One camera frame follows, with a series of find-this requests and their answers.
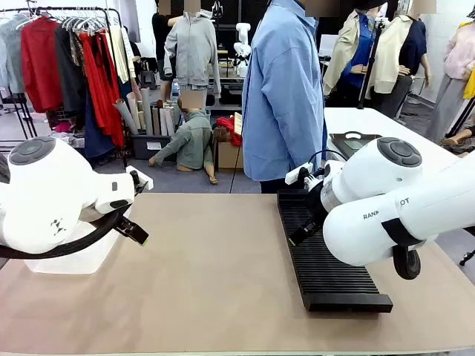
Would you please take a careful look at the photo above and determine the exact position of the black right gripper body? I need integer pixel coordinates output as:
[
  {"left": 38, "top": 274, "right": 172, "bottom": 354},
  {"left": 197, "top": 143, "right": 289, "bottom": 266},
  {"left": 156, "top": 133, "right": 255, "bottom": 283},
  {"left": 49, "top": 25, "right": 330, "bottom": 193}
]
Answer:
[{"left": 304, "top": 183, "right": 331, "bottom": 225}]

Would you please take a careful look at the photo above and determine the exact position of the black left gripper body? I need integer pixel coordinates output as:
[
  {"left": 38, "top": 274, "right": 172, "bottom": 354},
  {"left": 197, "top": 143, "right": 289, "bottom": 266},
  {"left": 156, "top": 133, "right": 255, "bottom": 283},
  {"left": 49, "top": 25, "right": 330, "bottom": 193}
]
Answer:
[{"left": 109, "top": 208, "right": 133, "bottom": 235}]

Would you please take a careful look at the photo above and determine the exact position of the black plastic tray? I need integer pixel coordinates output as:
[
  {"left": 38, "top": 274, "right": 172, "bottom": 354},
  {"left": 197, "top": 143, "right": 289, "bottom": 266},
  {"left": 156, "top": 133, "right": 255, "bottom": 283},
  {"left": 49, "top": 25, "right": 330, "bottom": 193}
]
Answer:
[{"left": 328, "top": 131, "right": 384, "bottom": 161}]

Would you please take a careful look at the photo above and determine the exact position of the black slotted PCB rack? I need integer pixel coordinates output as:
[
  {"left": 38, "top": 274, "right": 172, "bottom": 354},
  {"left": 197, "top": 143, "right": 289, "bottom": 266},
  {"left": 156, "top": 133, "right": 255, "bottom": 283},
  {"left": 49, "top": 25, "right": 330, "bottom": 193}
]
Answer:
[{"left": 276, "top": 188, "right": 394, "bottom": 313}]

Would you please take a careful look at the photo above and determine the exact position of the clear plastic storage box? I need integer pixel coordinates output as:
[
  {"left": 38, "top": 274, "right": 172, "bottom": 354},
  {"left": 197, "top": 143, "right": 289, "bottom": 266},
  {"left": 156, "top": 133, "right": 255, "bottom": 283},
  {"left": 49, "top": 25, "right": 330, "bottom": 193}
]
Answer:
[{"left": 23, "top": 205, "right": 133, "bottom": 276}]

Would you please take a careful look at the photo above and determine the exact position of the dark grey storage bin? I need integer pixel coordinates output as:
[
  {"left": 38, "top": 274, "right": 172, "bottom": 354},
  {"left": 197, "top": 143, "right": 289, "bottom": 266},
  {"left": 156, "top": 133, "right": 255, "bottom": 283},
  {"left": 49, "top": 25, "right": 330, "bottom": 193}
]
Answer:
[{"left": 128, "top": 132, "right": 177, "bottom": 161}]

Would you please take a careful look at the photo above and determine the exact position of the navy hanging garment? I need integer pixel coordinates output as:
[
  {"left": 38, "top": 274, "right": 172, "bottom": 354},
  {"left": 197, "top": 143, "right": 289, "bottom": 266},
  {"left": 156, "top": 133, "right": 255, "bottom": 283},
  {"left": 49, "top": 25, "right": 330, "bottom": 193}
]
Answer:
[{"left": 83, "top": 88, "right": 117, "bottom": 161}]

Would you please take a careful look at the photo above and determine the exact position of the white background table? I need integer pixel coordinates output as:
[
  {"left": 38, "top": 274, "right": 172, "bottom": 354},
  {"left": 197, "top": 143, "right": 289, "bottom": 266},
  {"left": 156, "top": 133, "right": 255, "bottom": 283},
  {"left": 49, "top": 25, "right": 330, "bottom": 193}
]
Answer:
[{"left": 323, "top": 106, "right": 462, "bottom": 175}]

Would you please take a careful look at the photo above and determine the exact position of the cardboard box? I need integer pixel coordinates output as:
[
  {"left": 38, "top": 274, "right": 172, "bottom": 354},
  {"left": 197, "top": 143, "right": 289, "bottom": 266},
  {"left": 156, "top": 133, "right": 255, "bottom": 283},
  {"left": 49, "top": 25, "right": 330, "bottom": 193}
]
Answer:
[{"left": 215, "top": 139, "right": 245, "bottom": 172}]

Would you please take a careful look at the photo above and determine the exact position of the grey paper roll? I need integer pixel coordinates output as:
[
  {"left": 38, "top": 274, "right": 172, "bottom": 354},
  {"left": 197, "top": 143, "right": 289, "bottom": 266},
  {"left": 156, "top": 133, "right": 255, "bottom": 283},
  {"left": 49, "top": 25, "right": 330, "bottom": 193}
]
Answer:
[{"left": 112, "top": 97, "right": 140, "bottom": 136}]

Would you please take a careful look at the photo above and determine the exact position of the seated mannequin green shirt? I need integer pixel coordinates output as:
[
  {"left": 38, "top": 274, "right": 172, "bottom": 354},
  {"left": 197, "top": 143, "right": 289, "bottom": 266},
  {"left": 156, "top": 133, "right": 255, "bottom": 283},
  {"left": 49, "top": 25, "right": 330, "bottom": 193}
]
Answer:
[{"left": 148, "top": 96, "right": 220, "bottom": 185}]

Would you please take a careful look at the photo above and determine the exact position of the person in blue shirt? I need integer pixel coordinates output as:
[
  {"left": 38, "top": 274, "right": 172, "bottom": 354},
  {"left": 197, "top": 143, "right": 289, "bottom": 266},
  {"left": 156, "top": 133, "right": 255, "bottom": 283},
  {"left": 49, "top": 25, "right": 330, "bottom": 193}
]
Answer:
[{"left": 241, "top": 0, "right": 328, "bottom": 194}]

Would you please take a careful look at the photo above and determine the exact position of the beige paper roll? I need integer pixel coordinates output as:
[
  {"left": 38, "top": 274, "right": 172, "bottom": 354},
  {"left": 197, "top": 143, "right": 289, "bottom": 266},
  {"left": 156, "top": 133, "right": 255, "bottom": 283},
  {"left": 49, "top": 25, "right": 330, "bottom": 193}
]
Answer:
[{"left": 125, "top": 90, "right": 145, "bottom": 131}]

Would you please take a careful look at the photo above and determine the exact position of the red cloth pile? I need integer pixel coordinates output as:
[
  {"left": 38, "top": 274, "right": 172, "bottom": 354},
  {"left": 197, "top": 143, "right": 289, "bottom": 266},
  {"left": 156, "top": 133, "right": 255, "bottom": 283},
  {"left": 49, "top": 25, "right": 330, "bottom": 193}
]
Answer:
[{"left": 215, "top": 116, "right": 244, "bottom": 147}]

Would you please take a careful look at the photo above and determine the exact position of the red hanging dress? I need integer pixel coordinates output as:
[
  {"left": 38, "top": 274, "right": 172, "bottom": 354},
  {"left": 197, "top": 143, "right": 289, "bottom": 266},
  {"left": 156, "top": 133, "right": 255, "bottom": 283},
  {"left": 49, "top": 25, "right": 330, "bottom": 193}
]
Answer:
[{"left": 78, "top": 31, "right": 125, "bottom": 148}]

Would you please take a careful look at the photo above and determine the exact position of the black tripod pole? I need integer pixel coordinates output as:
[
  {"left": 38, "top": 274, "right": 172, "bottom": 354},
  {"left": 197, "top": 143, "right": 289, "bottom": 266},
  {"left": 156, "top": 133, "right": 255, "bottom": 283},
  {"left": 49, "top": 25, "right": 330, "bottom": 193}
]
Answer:
[{"left": 356, "top": 17, "right": 387, "bottom": 111}]

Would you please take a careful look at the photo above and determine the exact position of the black hanging garment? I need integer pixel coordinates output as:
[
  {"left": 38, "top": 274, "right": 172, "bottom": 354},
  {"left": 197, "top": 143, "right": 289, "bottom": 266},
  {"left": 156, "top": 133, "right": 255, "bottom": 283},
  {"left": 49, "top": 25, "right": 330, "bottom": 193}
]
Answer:
[{"left": 53, "top": 23, "right": 89, "bottom": 116}]

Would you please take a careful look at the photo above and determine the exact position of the mannequin beige jacket blue shirt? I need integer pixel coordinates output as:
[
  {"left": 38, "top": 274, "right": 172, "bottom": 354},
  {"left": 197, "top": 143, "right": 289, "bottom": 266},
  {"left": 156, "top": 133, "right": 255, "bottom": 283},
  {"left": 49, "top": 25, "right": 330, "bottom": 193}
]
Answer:
[{"left": 321, "top": 7, "right": 376, "bottom": 98}]

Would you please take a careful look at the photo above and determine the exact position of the cream hanging garment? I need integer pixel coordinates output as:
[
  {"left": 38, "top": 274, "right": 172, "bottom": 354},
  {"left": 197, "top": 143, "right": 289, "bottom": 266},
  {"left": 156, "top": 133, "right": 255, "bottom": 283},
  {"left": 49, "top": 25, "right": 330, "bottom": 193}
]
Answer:
[{"left": 106, "top": 24, "right": 137, "bottom": 85}]

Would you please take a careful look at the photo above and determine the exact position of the mannequin cream jacket navy top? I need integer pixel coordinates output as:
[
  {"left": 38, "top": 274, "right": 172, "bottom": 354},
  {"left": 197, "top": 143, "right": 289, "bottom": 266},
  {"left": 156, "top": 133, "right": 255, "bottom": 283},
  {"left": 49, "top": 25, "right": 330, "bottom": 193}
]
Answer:
[{"left": 373, "top": 7, "right": 432, "bottom": 119}]

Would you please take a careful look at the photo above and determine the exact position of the red hanging shirt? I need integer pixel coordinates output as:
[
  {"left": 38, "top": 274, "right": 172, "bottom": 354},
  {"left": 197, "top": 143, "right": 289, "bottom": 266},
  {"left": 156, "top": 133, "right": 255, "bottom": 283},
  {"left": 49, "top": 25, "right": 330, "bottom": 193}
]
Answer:
[{"left": 20, "top": 16, "right": 65, "bottom": 114}]

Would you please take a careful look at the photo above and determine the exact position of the black clothes rack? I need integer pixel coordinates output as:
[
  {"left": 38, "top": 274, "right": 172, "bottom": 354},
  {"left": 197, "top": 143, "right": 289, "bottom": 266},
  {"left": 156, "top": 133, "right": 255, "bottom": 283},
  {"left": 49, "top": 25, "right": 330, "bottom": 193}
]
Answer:
[{"left": 0, "top": 5, "right": 129, "bottom": 171}]

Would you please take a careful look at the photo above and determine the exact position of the person in black clothes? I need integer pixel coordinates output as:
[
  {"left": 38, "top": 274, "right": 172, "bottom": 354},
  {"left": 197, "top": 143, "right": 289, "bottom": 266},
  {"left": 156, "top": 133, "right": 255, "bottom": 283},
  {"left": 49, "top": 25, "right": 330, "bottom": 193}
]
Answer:
[{"left": 151, "top": 0, "right": 177, "bottom": 102}]

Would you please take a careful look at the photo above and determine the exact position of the mannequin in grey hoodie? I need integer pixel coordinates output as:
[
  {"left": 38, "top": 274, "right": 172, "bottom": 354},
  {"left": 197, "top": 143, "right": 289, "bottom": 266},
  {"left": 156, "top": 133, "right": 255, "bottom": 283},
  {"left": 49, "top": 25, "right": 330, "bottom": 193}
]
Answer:
[{"left": 163, "top": 6, "right": 223, "bottom": 98}]

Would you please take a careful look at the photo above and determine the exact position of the mannequin in pink top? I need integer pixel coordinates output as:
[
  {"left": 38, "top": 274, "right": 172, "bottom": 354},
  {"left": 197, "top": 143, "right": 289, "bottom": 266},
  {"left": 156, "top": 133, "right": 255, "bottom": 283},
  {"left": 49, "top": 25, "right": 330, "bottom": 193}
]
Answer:
[{"left": 425, "top": 20, "right": 475, "bottom": 143}]

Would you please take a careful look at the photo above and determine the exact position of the light grey hanging shirt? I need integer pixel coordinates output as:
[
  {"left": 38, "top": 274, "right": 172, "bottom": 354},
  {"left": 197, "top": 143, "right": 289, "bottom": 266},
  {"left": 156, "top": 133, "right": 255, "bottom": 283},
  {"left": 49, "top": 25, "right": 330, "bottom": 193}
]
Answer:
[{"left": 0, "top": 13, "right": 26, "bottom": 96}]

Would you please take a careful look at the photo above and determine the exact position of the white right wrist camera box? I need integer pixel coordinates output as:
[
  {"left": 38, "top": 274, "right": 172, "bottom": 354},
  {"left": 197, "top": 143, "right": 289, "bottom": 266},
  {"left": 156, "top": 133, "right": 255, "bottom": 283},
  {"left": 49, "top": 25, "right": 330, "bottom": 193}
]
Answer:
[{"left": 284, "top": 162, "right": 315, "bottom": 186}]

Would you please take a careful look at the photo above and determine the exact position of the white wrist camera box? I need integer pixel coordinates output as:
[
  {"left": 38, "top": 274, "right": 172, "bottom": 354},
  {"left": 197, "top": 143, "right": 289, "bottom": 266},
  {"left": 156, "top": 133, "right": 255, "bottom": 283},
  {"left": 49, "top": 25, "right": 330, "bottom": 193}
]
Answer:
[
  {"left": 125, "top": 165, "right": 154, "bottom": 194},
  {"left": 284, "top": 162, "right": 315, "bottom": 186}
]

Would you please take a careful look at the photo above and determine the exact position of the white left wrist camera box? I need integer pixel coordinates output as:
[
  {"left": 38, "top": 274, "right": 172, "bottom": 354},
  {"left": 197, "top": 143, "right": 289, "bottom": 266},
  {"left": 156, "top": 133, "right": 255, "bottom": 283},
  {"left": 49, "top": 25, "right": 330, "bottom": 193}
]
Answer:
[{"left": 125, "top": 165, "right": 154, "bottom": 194}]

